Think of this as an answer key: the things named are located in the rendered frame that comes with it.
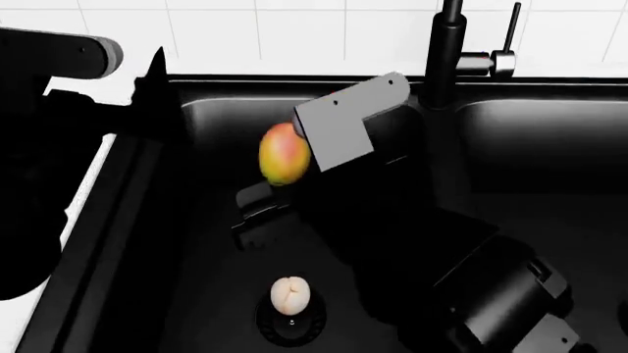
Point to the black and silver faucet lever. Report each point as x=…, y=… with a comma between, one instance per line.
x=505, y=59

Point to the grey gripper camera mount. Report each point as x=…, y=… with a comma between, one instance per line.
x=338, y=125

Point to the white peeled round fruit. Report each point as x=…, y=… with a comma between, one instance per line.
x=291, y=296

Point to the black sink drain strainer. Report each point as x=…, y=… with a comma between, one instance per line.
x=290, y=329

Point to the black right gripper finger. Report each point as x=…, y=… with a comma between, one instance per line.
x=257, y=211
x=298, y=128

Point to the black sink faucet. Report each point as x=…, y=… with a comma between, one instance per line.
x=444, y=62

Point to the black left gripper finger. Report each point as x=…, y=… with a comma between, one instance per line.
x=154, y=88

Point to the black double kitchen sink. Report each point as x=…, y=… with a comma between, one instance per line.
x=539, y=154

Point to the yellow red mango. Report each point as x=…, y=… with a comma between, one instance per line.
x=284, y=154

